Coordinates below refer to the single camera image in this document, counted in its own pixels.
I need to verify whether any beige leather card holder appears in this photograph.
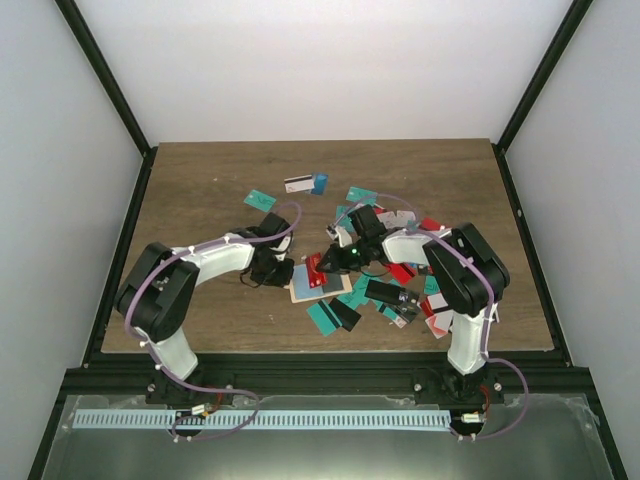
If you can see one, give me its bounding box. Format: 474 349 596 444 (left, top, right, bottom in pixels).
289 264 352 304

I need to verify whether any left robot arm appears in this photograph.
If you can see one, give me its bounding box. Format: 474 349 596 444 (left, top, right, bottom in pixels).
113 213 294 404

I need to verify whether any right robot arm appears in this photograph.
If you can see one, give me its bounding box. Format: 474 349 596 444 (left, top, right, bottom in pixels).
318 204 510 403

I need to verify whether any teal VIP card centre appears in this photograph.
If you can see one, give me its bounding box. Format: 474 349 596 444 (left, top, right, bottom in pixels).
337 275 370 310

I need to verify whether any teal vip card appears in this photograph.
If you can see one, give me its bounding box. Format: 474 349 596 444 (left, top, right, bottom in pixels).
346 186 378 205
337 275 370 310

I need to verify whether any red card magnetic stripe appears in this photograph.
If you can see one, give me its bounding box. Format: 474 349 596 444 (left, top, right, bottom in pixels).
386 263 416 285

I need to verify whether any black striped card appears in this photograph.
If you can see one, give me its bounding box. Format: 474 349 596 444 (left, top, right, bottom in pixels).
331 300 361 332

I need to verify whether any teal VIP card top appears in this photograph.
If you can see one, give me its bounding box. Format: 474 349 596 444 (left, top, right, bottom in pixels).
346 186 378 205

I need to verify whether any black card right pile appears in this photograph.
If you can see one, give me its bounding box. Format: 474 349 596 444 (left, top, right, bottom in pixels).
364 280 419 306

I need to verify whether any teal card far left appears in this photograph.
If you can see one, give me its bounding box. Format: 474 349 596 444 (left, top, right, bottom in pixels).
244 189 276 212

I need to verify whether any blue card top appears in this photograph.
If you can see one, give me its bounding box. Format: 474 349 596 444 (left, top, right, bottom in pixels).
310 173 328 195

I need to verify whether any white card magnetic stripe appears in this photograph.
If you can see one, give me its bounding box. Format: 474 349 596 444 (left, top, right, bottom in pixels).
284 175 315 193

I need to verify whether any light blue slotted strip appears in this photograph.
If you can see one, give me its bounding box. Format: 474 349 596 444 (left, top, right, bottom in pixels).
73 409 451 431

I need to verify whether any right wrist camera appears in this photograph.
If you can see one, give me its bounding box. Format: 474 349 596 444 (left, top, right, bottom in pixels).
326 224 353 248

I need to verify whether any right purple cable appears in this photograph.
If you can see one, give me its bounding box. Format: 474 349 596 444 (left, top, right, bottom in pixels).
332 193 530 443

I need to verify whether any purple cable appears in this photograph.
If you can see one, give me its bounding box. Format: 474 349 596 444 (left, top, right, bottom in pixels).
123 201 303 442
332 193 530 443

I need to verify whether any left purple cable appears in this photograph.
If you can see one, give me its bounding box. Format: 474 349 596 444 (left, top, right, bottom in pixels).
123 201 303 442

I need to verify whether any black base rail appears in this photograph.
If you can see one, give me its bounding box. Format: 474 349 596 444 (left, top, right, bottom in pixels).
144 352 506 406

